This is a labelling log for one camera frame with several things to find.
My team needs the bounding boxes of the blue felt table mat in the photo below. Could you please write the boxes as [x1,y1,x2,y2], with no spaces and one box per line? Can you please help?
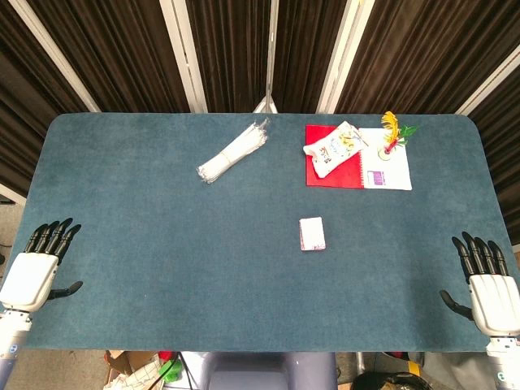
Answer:
[2,112,514,353]

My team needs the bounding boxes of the yellow green feather shuttlecock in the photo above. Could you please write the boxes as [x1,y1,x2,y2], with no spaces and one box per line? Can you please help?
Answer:
[377,110,419,160]

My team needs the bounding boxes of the brown cardboard box with paper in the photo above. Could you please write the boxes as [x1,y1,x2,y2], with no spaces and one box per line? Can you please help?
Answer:
[103,349,168,390]

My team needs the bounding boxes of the white metal frame post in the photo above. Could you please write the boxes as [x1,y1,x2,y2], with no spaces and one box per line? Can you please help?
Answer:
[158,0,209,114]
[316,0,375,115]
[7,0,102,114]
[454,51,520,116]

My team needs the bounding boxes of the dark brown curtain panel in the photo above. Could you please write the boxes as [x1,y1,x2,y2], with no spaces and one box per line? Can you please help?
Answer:
[26,0,191,114]
[466,67,520,245]
[185,0,272,114]
[0,0,89,196]
[275,0,353,114]
[335,0,520,115]

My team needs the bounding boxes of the bundle of wrapped white straws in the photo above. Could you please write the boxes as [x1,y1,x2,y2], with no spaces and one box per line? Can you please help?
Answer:
[196,117,271,184]

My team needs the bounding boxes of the white printed snack bag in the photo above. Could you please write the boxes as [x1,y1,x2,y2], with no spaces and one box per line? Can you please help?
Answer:
[302,120,366,180]

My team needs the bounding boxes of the small card deck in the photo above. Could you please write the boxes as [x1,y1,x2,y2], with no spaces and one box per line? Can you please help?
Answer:
[298,216,327,252]

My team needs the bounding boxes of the red cover spiral notebook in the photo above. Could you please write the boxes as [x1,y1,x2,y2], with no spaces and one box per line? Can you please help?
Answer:
[305,123,413,191]

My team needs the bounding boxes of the grey purple robot torso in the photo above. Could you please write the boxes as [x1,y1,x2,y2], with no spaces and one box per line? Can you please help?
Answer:
[178,351,339,390]

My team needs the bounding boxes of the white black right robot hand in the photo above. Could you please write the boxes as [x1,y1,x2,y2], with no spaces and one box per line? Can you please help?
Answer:
[440,231,520,337]

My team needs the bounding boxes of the green plastic object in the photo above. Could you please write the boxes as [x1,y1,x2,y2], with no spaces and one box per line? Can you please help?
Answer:
[158,359,183,384]

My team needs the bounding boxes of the thin white frame post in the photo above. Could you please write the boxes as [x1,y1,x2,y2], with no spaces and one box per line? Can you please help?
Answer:
[252,0,281,114]

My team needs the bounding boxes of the black bag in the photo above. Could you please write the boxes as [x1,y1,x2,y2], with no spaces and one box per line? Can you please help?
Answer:
[351,370,424,390]

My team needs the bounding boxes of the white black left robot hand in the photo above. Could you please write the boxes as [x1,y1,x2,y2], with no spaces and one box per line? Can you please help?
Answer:
[0,218,84,314]

